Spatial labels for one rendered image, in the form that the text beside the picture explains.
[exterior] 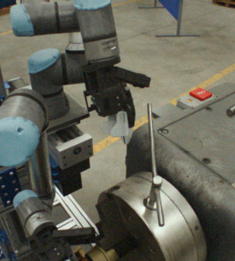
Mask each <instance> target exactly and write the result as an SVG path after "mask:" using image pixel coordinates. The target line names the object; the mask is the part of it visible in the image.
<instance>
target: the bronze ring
mask: <svg viewBox="0 0 235 261"><path fill-rule="evenodd" d="M119 259H120V257H119V255H118V253H116V251H115V250H114V248H113V247H112V246H111V247H110V248H109V249H107V250H106V251H104V250H103V249H102V248H101V247H100V246H98V245H96V246H94V248H93V249H92V250H90V251H88V252H87V253H86V254H85V257H82V258H80V259H79V261H117V260H119Z"/></svg>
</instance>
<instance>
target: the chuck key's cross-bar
mask: <svg viewBox="0 0 235 261"><path fill-rule="evenodd" d="M147 113H148V129H149V145H150V153H151V169H152V178H154V177H155V176H157V168H156V154H155V140H154V126H153V118H152V104H151V103H147ZM154 195H155V202H156V210H157V215H158V226H159V227H164V226H165V223H164V219H163V212H162V210H163V208H162V201H161V194H160V190H159V188H154Z"/></svg>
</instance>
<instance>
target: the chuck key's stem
mask: <svg viewBox="0 0 235 261"><path fill-rule="evenodd" d="M162 182H163V180H162V178H161V177H158V176H155V177H154V178H153V180H152V185H151V189H150V192H149V203H148V205H149V206H154V205H155V195H154V188H159V190H161V186H162Z"/></svg>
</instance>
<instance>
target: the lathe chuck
mask: <svg viewBox="0 0 235 261"><path fill-rule="evenodd" d="M151 185H152V183H151V182H150V181H148V180H146V179H144V178H141V177H135V176H132V177H128V178H126V179H125V180H123V181H121V182H119V183H118V184H116V185H114V186H112V187H110V188H108V189H107V190H105V191H103V192H101V193H100V195H99V197H98V202H97V204H98V203H100V202H102V201H103V200H105V199H106V198H108V197H107V195H106V192H109V190H111V189H114V188H116V189H118V190H114V191H113V192H112V195H113V198H114V200H115V203H116V205H117V207H118V209H119V212H120V215H121V217H122V219H123V221H124V224H125V226H126V230H127V232H129V237H132V238H133V239H134V240H135V242H136V244H137V245H138V247H139V249H140V251H142V252H143V253H144V254H145V255H146V256H147V257H148V258H149V259H150V260H151V261H198V253H197V248H196V247H197V246H196V244H195V240H194V238H193V234H192V233H191V231H190V229H189V226H188V224H187V222H186V221H185V219H184V217H183V215H182V214H181V212H180V211H179V210H178V208H177V207H176V206H175V204H174V203H173V202H172V201H171V200H170V199H169V198H168V197H167V195H166V194H165V193H164V192H163V191H162V190H160V194H161V201H162V208H163V210H162V212H163V219H164V223H165V226H164V227H159V226H158V215H157V210H156V209H149V208H148V207H147V206H146V205H145V200H146V199H148V198H149V192H150V189H151Z"/></svg>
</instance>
